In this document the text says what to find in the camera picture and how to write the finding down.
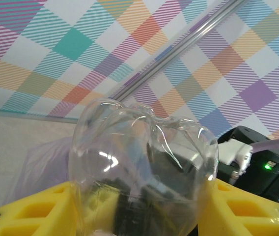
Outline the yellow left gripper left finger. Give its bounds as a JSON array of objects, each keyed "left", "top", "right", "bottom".
[{"left": 0, "top": 181, "right": 81, "bottom": 236}]

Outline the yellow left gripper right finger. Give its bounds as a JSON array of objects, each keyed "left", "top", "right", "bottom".
[{"left": 198, "top": 178, "right": 279, "bottom": 236}]

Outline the clear plastic bottle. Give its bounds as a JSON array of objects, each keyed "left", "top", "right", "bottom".
[{"left": 68, "top": 97, "right": 220, "bottom": 236}]

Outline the clear plastic bag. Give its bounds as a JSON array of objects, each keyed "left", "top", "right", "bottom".
[{"left": 11, "top": 136, "right": 78, "bottom": 205}]

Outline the purple cable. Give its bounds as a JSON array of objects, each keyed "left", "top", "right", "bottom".
[{"left": 251, "top": 138, "right": 279, "bottom": 151}]

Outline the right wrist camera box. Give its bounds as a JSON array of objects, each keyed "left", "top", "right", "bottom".
[{"left": 218, "top": 138, "right": 253, "bottom": 177}]

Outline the aluminium frame post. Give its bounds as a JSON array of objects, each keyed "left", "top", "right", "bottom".
[{"left": 113, "top": 0, "right": 251, "bottom": 102}]

